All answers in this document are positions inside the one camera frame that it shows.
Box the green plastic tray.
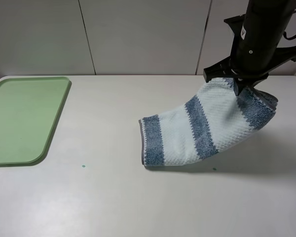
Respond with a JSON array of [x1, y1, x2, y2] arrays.
[[0, 77, 71, 166]]

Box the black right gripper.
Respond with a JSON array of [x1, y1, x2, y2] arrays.
[[204, 14, 296, 96]]

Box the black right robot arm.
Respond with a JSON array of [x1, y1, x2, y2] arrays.
[[203, 0, 296, 96]]

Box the blue white striped towel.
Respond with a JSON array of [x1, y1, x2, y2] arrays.
[[139, 78, 278, 167]]

